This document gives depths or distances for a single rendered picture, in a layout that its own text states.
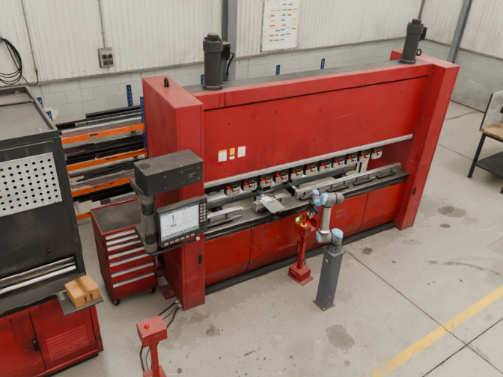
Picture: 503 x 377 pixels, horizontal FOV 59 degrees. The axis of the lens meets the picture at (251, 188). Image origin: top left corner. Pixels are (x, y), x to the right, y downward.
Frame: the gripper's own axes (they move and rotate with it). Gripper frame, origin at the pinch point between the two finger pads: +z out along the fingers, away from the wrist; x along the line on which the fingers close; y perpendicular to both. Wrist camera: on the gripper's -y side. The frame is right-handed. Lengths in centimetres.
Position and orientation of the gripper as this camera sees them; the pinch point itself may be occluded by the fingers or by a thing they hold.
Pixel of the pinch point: (311, 218)
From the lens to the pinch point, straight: 492.6
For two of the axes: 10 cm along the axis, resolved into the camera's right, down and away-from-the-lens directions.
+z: -1.0, 8.1, 5.7
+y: -6.7, -4.8, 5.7
